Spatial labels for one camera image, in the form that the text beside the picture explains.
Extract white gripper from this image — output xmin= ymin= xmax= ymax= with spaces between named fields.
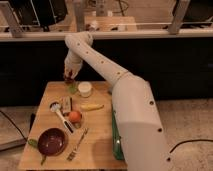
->
xmin=64 ymin=63 xmax=80 ymax=79

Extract dark purple grapes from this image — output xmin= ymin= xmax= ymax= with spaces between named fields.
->
xmin=64 ymin=77 xmax=75 ymax=84

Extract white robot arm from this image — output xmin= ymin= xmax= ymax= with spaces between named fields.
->
xmin=64 ymin=32 xmax=175 ymax=171

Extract green plastic cup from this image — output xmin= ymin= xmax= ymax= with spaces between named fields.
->
xmin=68 ymin=83 xmax=77 ymax=94

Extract white plastic cup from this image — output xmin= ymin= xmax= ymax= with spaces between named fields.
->
xmin=78 ymin=82 xmax=92 ymax=98

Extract tan wooden block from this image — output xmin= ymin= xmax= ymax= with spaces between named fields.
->
xmin=62 ymin=96 xmax=72 ymax=114

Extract yellow banana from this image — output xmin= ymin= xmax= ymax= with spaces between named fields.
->
xmin=80 ymin=104 xmax=104 ymax=111

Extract orange fruit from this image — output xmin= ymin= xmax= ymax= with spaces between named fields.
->
xmin=68 ymin=111 xmax=82 ymax=123

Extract black monitor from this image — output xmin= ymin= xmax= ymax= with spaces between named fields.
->
xmin=8 ymin=0 xmax=68 ymax=27

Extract dark red bowl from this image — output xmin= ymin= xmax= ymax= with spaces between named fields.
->
xmin=38 ymin=128 xmax=67 ymax=156

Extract green pepper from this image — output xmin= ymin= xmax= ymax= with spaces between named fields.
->
xmin=27 ymin=138 xmax=48 ymax=166

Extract silver fork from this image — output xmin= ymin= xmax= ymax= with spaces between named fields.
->
xmin=66 ymin=128 xmax=89 ymax=161

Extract green plastic tray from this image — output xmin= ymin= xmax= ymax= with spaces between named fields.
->
xmin=112 ymin=112 xmax=124 ymax=160

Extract white handled brush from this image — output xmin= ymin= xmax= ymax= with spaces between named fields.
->
xmin=50 ymin=102 xmax=74 ymax=133

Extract black cable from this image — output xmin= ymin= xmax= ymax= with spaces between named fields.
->
xmin=0 ymin=109 xmax=29 ymax=142

